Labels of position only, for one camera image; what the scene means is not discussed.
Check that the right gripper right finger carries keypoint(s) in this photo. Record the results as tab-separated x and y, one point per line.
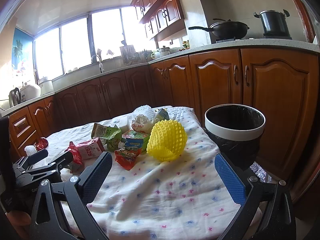
246	189

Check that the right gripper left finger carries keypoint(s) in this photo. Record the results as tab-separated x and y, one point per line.
48	220

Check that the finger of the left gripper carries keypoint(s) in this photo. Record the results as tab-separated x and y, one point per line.
26	163
56	165

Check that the red white milk carton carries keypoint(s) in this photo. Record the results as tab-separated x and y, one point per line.
90	149

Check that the green snack bag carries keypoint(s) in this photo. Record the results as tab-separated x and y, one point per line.
109	136

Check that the red orange candy wrapper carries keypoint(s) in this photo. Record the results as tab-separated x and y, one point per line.
126	157

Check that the green juice carton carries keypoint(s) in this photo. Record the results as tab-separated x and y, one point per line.
136	139

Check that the yellow foam fruit net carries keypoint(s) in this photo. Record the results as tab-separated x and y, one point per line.
167	140

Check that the light blue wrapper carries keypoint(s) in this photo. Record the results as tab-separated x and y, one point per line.
161	115

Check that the red snack wrapper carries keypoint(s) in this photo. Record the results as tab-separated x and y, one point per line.
77	158

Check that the white foam fruit net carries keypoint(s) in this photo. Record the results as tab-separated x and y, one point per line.
146	111

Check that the black white trash bin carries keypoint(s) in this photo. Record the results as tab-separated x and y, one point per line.
237	130

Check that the kitchen window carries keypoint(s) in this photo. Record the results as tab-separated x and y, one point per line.
98	36

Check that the brown lower kitchen cabinets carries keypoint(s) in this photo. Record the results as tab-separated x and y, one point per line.
282	83

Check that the steel electric kettle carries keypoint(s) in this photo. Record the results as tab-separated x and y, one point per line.
14	97

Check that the white rice cooker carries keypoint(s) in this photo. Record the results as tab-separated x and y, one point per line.
29	92

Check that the white pot on counter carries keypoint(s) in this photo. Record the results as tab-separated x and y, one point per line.
46	85

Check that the floral white tablecloth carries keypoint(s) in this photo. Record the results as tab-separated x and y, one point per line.
182	199

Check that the chrome sink faucet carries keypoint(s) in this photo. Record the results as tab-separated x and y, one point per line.
97	62

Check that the utensil holder on counter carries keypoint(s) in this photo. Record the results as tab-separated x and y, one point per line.
127	53

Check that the black wok pan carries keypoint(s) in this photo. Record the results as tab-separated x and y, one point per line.
225	30

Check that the black stock pot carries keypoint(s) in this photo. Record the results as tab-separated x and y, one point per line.
274	23

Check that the brown upper wall cabinets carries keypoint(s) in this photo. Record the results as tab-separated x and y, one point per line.
161	19

